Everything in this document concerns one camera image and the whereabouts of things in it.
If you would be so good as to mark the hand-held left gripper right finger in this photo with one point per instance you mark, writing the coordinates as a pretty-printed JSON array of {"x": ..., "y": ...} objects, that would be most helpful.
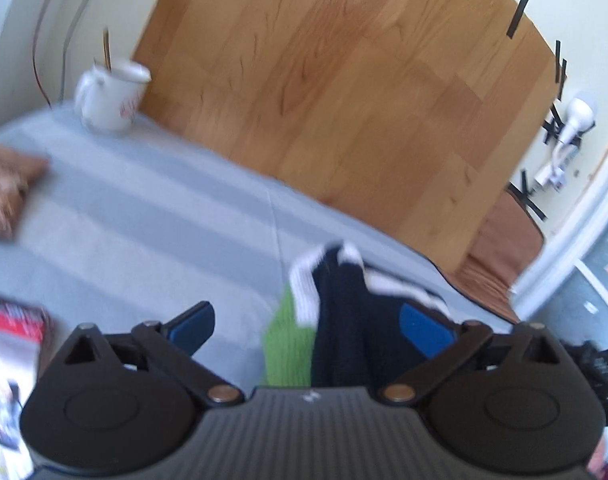
[{"x": 426, "y": 330}]

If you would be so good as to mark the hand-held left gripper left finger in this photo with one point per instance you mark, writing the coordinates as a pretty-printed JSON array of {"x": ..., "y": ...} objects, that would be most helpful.
[{"x": 193, "y": 329}]

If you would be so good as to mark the green navy white knit sweater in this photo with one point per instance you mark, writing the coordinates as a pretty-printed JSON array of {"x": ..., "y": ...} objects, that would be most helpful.
[{"x": 349, "y": 325}]

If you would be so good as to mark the brown mat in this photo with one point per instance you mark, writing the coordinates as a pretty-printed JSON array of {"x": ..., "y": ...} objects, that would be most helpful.
[{"x": 498, "y": 260}]

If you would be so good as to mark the light blue striped blanket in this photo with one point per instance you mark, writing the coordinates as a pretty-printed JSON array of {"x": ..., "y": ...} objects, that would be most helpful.
[{"x": 134, "y": 220}]

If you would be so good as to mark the black tape strip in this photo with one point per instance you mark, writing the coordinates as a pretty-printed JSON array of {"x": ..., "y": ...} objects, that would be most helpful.
[
  {"x": 516, "y": 17},
  {"x": 552, "y": 127},
  {"x": 529, "y": 200},
  {"x": 561, "y": 70}
]

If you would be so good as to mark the red and white magazine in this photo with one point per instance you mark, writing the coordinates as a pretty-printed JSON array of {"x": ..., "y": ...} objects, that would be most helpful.
[{"x": 9, "y": 340}]

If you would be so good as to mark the white mug with red print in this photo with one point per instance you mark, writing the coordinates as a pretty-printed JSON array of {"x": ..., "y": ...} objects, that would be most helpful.
[{"x": 111, "y": 95}]

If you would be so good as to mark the white lamp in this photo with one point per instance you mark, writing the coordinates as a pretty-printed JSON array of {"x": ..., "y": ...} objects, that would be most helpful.
[{"x": 578, "y": 115}]

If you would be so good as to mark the wooden board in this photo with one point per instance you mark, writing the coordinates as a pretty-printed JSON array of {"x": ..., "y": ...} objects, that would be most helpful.
[{"x": 344, "y": 90}]

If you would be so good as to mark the wooden stick in mug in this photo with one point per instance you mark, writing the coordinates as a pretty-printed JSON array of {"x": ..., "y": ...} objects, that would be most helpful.
[{"x": 107, "y": 50}]

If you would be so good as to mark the white window frame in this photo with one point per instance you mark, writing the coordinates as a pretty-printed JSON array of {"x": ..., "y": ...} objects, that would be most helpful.
[{"x": 573, "y": 240}]

